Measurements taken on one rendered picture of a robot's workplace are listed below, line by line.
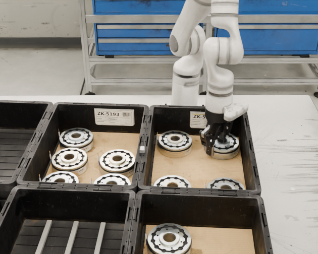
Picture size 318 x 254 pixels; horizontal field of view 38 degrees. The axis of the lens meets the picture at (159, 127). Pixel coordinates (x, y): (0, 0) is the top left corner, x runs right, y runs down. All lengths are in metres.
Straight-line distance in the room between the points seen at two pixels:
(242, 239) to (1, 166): 0.72
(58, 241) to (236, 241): 0.43
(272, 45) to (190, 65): 1.79
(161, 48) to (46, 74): 1.03
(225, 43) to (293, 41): 2.12
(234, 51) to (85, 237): 0.59
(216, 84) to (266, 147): 0.51
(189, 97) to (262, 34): 1.72
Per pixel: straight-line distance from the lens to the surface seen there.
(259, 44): 3.27
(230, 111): 1.27
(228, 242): 1.16
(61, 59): 4.01
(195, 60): 1.55
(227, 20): 1.22
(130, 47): 3.21
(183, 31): 1.45
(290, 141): 1.75
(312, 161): 1.67
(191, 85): 1.56
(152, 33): 3.17
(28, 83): 3.68
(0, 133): 1.58
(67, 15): 4.10
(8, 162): 1.45
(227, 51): 1.21
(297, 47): 3.35
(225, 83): 1.25
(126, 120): 1.47
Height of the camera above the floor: 1.67
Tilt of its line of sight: 34 degrees down
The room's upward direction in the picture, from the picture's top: straight up
